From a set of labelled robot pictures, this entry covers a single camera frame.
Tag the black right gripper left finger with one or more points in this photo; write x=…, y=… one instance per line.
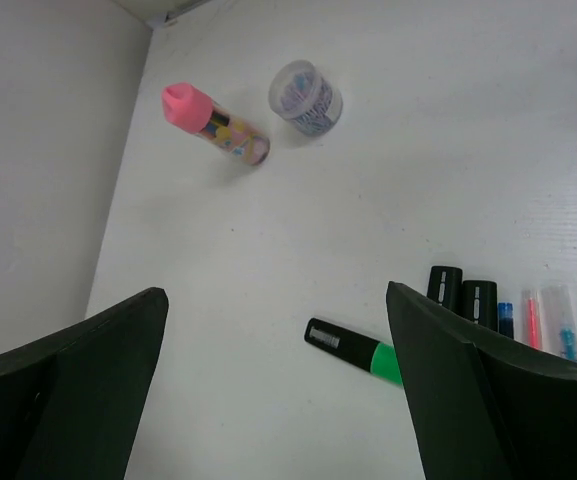
x=71, y=402

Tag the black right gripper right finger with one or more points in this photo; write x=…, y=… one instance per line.
x=483, y=406

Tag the pink capped patterned tube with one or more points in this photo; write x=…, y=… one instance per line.
x=196, y=113

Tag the clear jar of paper clips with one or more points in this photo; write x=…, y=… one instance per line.
x=300, y=95

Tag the teal pen clear cap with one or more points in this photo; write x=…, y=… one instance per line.
x=559, y=318

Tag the orange highlighter marker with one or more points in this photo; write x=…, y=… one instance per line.
x=479, y=303

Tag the pink pen clear cap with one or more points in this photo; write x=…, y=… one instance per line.
x=531, y=318

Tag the green highlighter marker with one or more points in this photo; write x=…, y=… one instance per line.
x=363, y=352

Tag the purple highlighter marker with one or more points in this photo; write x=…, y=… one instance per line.
x=444, y=286

